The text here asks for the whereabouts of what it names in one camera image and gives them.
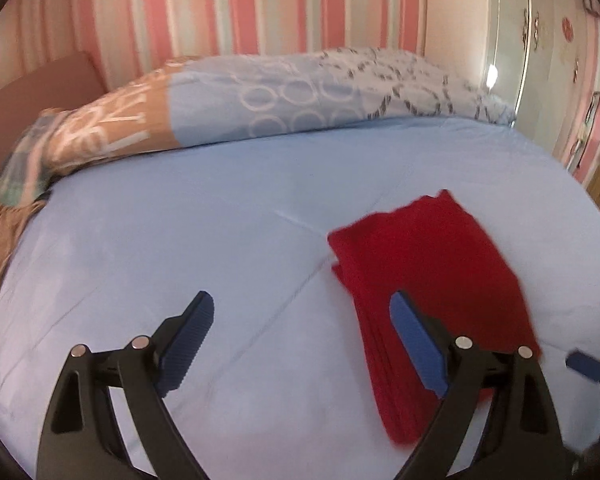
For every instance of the desk lamp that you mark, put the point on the desk lamp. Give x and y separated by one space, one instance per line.
591 110

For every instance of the blue and tan patterned duvet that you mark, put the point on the blue and tan patterned duvet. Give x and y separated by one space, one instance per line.
280 95

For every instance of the white night light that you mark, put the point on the white night light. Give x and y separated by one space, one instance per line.
492 77

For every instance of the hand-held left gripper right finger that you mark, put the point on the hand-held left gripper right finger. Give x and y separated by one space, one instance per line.
420 345

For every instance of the white wardrobe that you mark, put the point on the white wardrobe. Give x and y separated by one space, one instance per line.
545 85

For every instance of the brown cloth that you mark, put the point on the brown cloth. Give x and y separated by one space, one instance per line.
0 230

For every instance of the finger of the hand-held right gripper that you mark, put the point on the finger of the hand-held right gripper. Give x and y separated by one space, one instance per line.
587 366

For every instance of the plaid pillow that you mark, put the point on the plaid pillow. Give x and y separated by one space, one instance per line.
25 165

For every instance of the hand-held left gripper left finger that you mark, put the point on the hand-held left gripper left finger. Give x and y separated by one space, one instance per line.
187 345

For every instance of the red knitted sweater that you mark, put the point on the red knitted sweater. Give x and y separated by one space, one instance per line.
430 260

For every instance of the bed with blue sheet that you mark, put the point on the bed with blue sheet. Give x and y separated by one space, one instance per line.
180 220

